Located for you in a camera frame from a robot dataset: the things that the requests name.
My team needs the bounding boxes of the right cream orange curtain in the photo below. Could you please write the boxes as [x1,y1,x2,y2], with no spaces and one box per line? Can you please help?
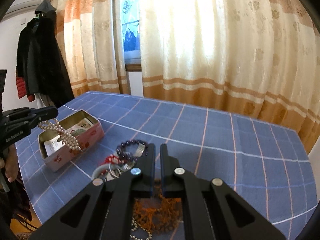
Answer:
[139,0,319,152]

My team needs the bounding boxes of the dark purple bead bracelet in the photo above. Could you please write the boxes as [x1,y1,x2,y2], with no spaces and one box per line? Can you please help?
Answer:
[116,139,149,163]

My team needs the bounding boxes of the pink metal tin box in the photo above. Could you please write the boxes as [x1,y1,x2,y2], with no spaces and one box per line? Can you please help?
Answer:
[38,110,104,172]

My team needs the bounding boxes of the blue checked tablecloth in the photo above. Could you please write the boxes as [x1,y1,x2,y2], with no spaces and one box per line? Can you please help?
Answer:
[16,92,318,239]

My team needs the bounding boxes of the orange bead tassel necklace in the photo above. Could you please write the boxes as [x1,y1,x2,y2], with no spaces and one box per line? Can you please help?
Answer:
[132,179,183,234]

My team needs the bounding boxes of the window with wooden sill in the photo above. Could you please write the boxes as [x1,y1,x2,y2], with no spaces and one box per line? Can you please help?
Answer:
[120,0,141,65]

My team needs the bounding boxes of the person's hand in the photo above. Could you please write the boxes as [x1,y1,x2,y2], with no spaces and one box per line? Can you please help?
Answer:
[1,145,19,183]

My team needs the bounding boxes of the left cream orange curtain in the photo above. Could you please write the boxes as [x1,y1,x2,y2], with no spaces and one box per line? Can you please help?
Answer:
[51,0,129,96]

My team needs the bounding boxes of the silver bangle bracelet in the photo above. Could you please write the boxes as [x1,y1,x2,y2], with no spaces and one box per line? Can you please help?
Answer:
[107,160,136,179]

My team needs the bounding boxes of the cream orange curtain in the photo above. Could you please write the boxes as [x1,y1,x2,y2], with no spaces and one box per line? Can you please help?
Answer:
[139,0,319,152]
[51,0,129,96]

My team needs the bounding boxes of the white jade bangle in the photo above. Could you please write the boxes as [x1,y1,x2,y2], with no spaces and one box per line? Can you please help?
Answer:
[91,164,112,181]

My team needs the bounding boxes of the dark coats on rack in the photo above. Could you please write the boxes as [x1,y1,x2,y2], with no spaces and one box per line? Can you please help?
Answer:
[16,0,74,108]

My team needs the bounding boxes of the red string charm bracelet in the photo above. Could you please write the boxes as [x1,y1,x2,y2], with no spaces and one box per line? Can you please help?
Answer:
[103,154,126,167]

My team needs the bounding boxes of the white pearl bead bracelet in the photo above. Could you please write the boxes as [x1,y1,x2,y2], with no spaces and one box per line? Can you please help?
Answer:
[37,119,83,152]

